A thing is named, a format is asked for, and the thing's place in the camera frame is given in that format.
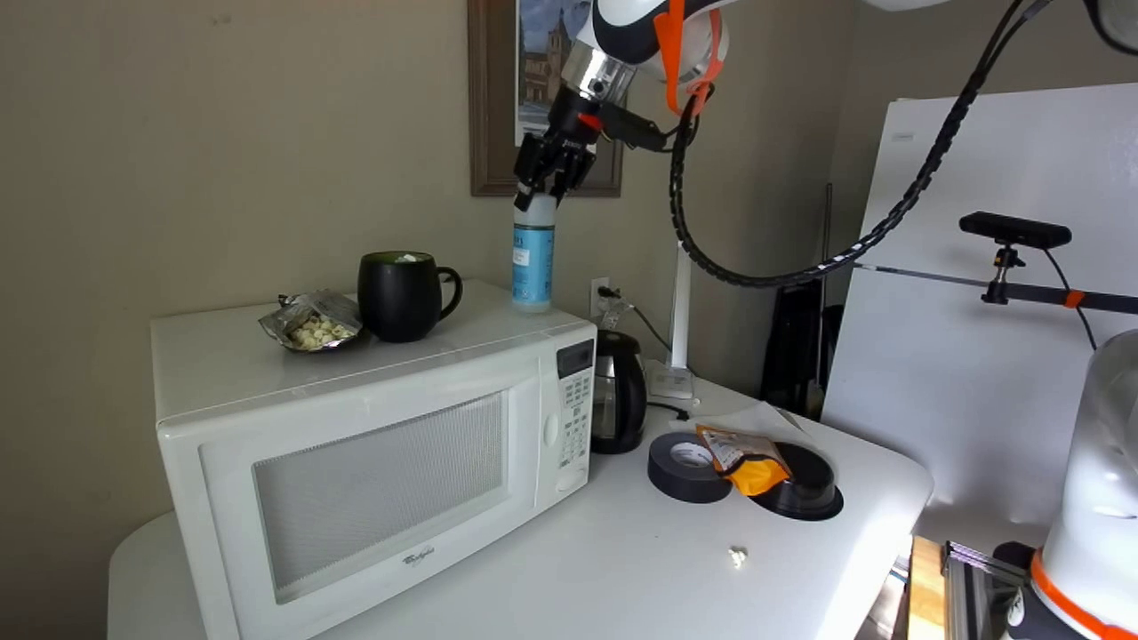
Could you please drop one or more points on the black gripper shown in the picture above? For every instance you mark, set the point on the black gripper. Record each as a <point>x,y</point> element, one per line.
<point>554,159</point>

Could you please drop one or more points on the blue label spray bottle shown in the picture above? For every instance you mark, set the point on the blue label spray bottle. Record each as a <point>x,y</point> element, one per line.
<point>535,255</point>

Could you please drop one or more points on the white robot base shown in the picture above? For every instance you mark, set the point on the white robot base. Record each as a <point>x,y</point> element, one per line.
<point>1082,582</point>

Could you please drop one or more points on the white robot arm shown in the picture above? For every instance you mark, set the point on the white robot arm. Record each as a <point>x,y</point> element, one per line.
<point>677,39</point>

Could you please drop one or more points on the black ceramic mug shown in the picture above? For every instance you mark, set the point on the black ceramic mug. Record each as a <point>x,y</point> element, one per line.
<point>402,294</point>

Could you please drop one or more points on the black electric kettle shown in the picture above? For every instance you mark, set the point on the black electric kettle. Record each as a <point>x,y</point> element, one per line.
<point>618,396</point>

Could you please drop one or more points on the white upright stand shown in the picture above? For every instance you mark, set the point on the white upright stand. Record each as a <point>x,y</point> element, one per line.
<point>674,377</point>

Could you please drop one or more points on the black tall speaker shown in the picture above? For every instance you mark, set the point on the black tall speaker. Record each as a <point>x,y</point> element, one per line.
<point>792,356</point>

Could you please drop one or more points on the black tape roll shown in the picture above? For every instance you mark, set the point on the black tape roll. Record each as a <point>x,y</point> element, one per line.
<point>681,468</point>

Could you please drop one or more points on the orange snack packet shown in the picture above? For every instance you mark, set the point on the orange snack packet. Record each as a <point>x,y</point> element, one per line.
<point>748,461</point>

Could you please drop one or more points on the white microwave oven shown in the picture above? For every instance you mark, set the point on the white microwave oven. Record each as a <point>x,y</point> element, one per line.
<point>313,489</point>

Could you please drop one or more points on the black round lid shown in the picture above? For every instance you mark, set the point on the black round lid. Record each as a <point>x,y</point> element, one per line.
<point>808,490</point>

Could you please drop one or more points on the small white crumb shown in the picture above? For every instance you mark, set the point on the small white crumb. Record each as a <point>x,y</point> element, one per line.
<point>737,553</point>

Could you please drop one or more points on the white whiteboard panel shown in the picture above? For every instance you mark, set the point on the white whiteboard panel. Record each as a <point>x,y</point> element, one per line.
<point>939,372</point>

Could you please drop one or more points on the framed picture on wall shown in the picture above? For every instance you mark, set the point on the framed picture on wall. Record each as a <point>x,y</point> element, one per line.
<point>518,55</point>

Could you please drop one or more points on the wall power outlet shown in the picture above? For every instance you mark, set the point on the wall power outlet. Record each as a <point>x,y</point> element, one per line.
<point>599,297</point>

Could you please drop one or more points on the black camera on stand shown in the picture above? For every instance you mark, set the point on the black camera on stand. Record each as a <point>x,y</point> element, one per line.
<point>1012,232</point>

